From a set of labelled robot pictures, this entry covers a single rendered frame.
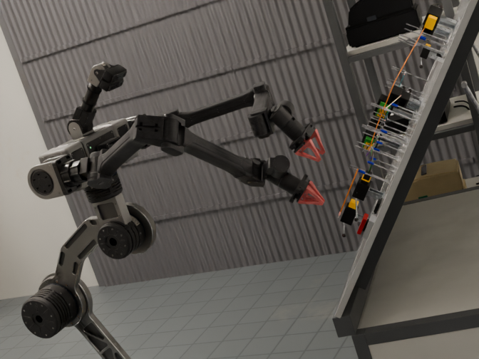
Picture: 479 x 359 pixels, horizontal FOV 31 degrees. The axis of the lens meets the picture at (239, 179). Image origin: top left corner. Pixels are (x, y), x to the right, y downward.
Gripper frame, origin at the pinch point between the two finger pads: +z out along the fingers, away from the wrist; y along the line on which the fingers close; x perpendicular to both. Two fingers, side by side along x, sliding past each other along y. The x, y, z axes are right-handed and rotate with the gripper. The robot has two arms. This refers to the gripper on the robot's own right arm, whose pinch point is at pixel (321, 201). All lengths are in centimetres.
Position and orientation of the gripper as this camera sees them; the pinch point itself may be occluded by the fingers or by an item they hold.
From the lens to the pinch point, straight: 278.5
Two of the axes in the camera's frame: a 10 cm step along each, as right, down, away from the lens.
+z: 8.6, 5.0, -0.6
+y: 3.2, -4.5, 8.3
